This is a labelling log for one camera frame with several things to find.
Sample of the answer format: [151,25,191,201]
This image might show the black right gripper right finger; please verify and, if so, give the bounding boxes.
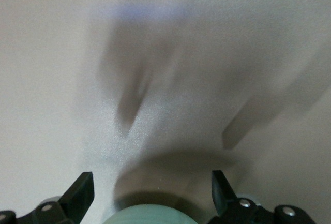
[208,170,317,224]

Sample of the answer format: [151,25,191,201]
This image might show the light green bowl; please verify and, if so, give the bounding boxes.
[104,203,200,224]

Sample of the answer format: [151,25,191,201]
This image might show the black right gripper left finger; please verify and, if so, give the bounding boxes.
[0,171,94,224]

